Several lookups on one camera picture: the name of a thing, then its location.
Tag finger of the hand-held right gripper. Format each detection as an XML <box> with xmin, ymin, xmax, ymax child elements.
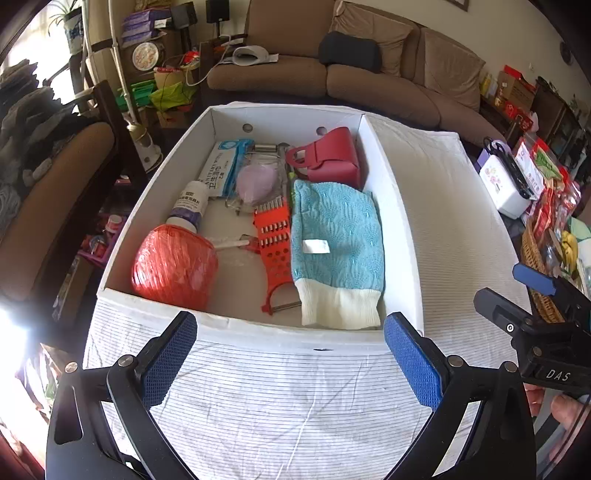
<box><xmin>473</xmin><ymin>287</ymin><xmax>541</xmax><ymax>333</ymax></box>
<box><xmin>512</xmin><ymin>263</ymin><xmax>591</xmax><ymax>319</ymax></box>

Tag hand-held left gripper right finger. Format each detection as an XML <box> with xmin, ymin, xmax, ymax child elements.
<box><xmin>383</xmin><ymin>311</ymin><xmax>539</xmax><ymax>480</ymax></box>

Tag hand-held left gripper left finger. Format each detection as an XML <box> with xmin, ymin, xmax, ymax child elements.
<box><xmin>45</xmin><ymin>311</ymin><xmax>199</xmax><ymax>480</ymax></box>

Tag red plastic grater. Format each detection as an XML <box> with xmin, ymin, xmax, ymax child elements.
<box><xmin>252</xmin><ymin>196</ymin><xmax>303</xmax><ymax>317</ymax></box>

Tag white cardboard box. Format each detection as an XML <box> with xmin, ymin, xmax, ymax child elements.
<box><xmin>95</xmin><ymin>104</ymin><xmax>424</xmax><ymax>356</ymax></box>

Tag blue and white glove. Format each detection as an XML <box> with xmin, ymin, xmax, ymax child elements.
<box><xmin>290</xmin><ymin>179</ymin><xmax>386</xmax><ymax>330</ymax></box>

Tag person's right hand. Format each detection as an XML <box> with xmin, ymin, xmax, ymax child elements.
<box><xmin>526</xmin><ymin>385</ymin><xmax>591</xmax><ymax>430</ymax></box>

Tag yellow bananas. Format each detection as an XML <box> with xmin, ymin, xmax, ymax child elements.
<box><xmin>560</xmin><ymin>230</ymin><xmax>581</xmax><ymax>274</ymax></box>

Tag red twine ball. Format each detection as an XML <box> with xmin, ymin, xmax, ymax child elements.
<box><xmin>130</xmin><ymin>224</ymin><xmax>220</xmax><ymax>312</ymax></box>

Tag white plastic container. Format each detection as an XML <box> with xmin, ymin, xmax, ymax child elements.
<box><xmin>479</xmin><ymin>154</ymin><xmax>532</xmax><ymax>220</ymax></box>

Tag wicker basket with snacks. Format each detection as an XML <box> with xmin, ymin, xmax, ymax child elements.
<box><xmin>512</xmin><ymin>135</ymin><xmax>591</xmax><ymax>296</ymax></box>

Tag white striped tablecloth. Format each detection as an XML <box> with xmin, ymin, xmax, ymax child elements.
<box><xmin>83</xmin><ymin>113</ymin><xmax>532</xmax><ymax>480</ymax></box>

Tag white bottle purple label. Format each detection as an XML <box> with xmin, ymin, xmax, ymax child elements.
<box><xmin>165</xmin><ymin>180</ymin><xmax>208</xmax><ymax>236</ymax></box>

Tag dark wooden cabinet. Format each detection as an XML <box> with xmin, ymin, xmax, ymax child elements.
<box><xmin>531</xmin><ymin>78</ymin><xmax>583</xmax><ymax>154</ymax></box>

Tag brown cardboard box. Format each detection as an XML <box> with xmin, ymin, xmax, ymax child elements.
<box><xmin>496</xmin><ymin>68</ymin><xmax>536</xmax><ymax>109</ymax></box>

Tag blue white wipes packet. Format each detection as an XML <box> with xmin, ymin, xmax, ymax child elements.
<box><xmin>198</xmin><ymin>138</ymin><xmax>254</xmax><ymax>199</ymax></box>

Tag wooden chair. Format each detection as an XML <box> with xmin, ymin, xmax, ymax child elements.
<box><xmin>0</xmin><ymin>80</ymin><xmax>134</xmax><ymax>333</ymax></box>

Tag red handbag shaped box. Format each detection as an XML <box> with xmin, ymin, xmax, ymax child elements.
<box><xmin>285</xmin><ymin>127</ymin><xmax>363</xmax><ymax>190</ymax></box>

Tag beige sofa pillow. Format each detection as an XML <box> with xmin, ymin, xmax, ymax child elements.
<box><xmin>332</xmin><ymin>0</ymin><xmax>414</xmax><ymax>77</ymax></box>
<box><xmin>422</xmin><ymin>28</ymin><xmax>486</xmax><ymax>112</ymax></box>

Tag brown sofa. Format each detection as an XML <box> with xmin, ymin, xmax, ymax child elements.
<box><xmin>206</xmin><ymin>0</ymin><xmax>506</xmax><ymax>148</ymax></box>

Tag green plastic bag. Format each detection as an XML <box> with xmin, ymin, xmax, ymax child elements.
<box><xmin>150</xmin><ymin>80</ymin><xmax>197</xmax><ymax>112</ymax></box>

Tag black cushion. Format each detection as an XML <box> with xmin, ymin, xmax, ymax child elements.
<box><xmin>318</xmin><ymin>31</ymin><xmax>384</xmax><ymax>75</ymax></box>

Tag pile of grey clothes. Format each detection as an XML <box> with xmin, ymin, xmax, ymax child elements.
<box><xmin>0</xmin><ymin>65</ymin><xmax>77</xmax><ymax>181</ymax></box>

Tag white metal rack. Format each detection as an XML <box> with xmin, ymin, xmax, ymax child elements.
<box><xmin>81</xmin><ymin>0</ymin><xmax>163</xmax><ymax>172</ymax></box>

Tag round patterned tin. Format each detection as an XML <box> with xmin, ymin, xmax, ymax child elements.
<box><xmin>132</xmin><ymin>42</ymin><xmax>160</xmax><ymax>70</ymax></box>

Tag white grey device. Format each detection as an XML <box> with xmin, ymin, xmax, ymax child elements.
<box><xmin>232</xmin><ymin>45</ymin><xmax>280</xmax><ymax>66</ymax></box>

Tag purple tissue packs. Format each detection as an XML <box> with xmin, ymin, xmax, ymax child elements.
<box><xmin>121</xmin><ymin>9</ymin><xmax>160</xmax><ymax>47</ymax></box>

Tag potted plant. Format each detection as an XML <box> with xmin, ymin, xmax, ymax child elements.
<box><xmin>48</xmin><ymin>0</ymin><xmax>86</xmax><ymax>54</ymax></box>

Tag black speaker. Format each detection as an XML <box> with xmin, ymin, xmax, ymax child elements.
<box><xmin>205</xmin><ymin>0</ymin><xmax>230</xmax><ymax>24</ymax></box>
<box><xmin>171</xmin><ymin>2</ymin><xmax>197</xmax><ymax>28</ymax></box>

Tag white handled tool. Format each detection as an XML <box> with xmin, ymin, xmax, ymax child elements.
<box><xmin>205</xmin><ymin>234</ymin><xmax>259</xmax><ymax>253</ymax></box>

